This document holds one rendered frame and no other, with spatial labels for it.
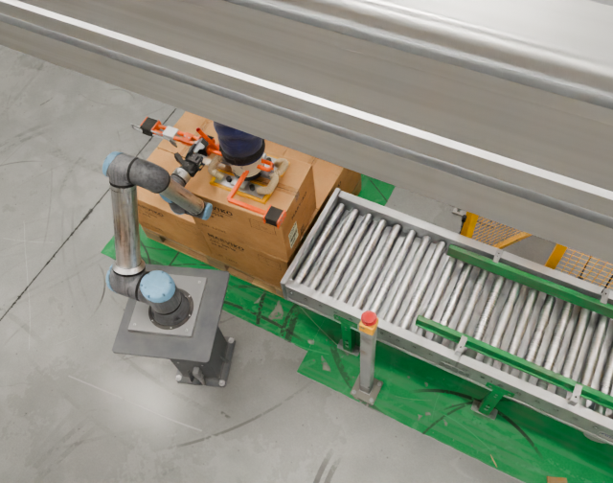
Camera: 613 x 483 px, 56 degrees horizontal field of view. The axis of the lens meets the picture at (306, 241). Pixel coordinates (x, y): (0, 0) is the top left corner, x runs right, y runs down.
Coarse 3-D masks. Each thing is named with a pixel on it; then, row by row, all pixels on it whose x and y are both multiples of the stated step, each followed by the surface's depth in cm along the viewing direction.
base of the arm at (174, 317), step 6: (186, 300) 287; (180, 306) 282; (186, 306) 286; (156, 312) 279; (174, 312) 280; (180, 312) 282; (186, 312) 286; (156, 318) 283; (162, 318) 281; (168, 318) 281; (174, 318) 283; (180, 318) 284; (162, 324) 284; (168, 324) 283; (174, 324) 284
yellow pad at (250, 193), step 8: (224, 176) 305; (232, 176) 305; (216, 184) 304; (224, 184) 302; (248, 184) 301; (256, 184) 301; (240, 192) 300; (248, 192) 299; (256, 192) 298; (272, 192) 299; (256, 200) 298; (264, 200) 296
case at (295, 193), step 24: (216, 168) 311; (288, 168) 308; (192, 192) 304; (216, 192) 303; (288, 192) 300; (312, 192) 325; (192, 216) 329; (216, 216) 315; (240, 216) 302; (288, 216) 299; (240, 240) 328; (264, 240) 314; (288, 240) 312
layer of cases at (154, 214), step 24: (192, 120) 387; (168, 144) 377; (168, 168) 367; (312, 168) 358; (336, 168) 356; (144, 192) 358; (144, 216) 375; (168, 216) 354; (312, 216) 339; (192, 240) 368; (216, 240) 347; (240, 264) 362; (264, 264) 343; (288, 264) 328
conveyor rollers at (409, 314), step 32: (384, 224) 332; (384, 256) 321; (416, 256) 319; (352, 288) 315; (384, 288) 311; (480, 288) 306; (512, 288) 305; (448, 320) 299; (480, 320) 298; (544, 320) 294; (608, 320) 292; (512, 352) 287; (576, 352) 284; (544, 384) 278; (608, 384) 275
